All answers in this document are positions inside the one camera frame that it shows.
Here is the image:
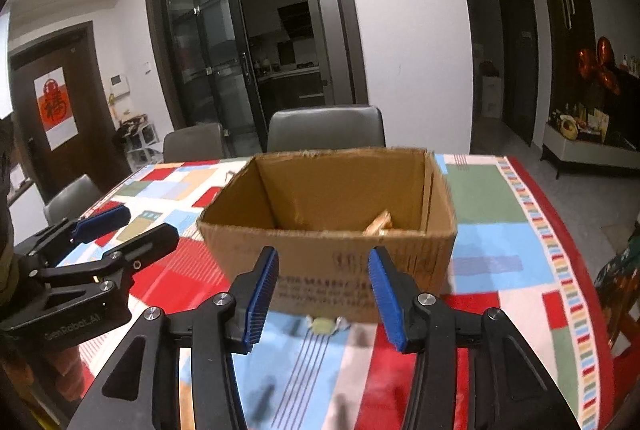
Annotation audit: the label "brown cardboard box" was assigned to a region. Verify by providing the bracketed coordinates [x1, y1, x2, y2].
[198, 148, 457, 323]

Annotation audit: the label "white low bench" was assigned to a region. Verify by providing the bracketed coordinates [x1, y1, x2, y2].
[540, 124, 639, 179]

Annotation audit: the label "silver refrigerator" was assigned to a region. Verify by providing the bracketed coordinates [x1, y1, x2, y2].
[307, 0, 335, 106]

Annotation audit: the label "cluttered shelf rack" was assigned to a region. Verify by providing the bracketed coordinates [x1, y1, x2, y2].
[114, 114, 163, 172]

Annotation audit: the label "black glass sliding door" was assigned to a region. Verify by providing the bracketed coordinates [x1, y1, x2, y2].
[146, 0, 267, 156]

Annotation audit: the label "snacks inside box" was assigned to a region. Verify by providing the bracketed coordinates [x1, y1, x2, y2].
[362, 210, 394, 236]

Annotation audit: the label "dark tall cabinet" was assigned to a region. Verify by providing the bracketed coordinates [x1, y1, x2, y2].
[547, 0, 596, 112]

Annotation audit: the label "red fu character poster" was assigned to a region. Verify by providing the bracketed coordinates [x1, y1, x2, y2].
[34, 67, 78, 150]

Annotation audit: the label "red foil balloon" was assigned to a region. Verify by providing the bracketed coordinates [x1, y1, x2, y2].
[578, 37, 620, 95]

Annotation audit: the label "grey chair behind table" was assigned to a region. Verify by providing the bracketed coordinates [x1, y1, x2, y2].
[267, 105, 386, 153]

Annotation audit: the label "grey chair on left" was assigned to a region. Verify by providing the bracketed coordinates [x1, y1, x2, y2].
[163, 122, 227, 162]

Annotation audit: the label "pale yellow candy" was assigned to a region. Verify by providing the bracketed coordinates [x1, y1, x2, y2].
[306, 316, 350, 336]

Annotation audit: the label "colourful patchwork tablecloth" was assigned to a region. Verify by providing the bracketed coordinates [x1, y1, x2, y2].
[66, 155, 614, 429]

